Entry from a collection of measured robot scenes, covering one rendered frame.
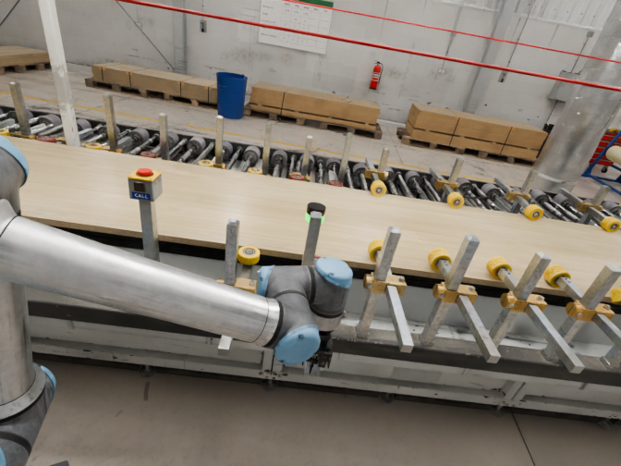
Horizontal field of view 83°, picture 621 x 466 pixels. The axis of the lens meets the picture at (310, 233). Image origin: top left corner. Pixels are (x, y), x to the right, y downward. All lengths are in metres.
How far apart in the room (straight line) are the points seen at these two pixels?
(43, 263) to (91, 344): 1.54
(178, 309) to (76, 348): 1.53
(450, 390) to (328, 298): 1.40
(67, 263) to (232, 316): 0.25
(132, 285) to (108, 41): 9.03
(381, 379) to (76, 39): 9.21
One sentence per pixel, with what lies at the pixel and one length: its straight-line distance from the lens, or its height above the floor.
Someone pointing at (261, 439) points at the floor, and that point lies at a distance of 1.89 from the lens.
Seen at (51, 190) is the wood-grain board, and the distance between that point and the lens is 1.84.
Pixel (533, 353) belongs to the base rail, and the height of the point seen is 0.70.
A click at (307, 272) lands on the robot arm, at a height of 1.19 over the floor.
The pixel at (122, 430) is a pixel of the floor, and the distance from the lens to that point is 1.97.
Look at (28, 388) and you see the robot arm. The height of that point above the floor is 0.89.
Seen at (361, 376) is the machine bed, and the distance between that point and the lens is 1.96.
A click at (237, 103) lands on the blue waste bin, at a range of 6.74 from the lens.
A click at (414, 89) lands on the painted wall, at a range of 8.30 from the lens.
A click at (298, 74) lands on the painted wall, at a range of 8.18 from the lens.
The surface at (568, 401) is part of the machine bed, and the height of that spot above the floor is 0.17.
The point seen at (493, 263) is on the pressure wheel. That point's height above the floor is 0.96.
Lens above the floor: 1.66
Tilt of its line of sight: 30 degrees down
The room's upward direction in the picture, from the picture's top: 10 degrees clockwise
